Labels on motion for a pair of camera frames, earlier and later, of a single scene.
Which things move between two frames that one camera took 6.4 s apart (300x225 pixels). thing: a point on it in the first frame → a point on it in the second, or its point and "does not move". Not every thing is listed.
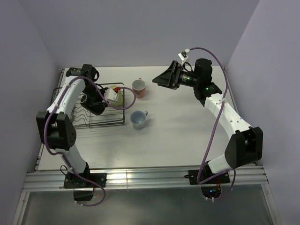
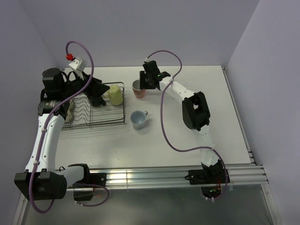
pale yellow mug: x=120 y=100 does not move
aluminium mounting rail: x=142 y=178 does not move
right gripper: x=170 y=78 → x=143 y=85
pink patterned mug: x=139 y=86 does not move
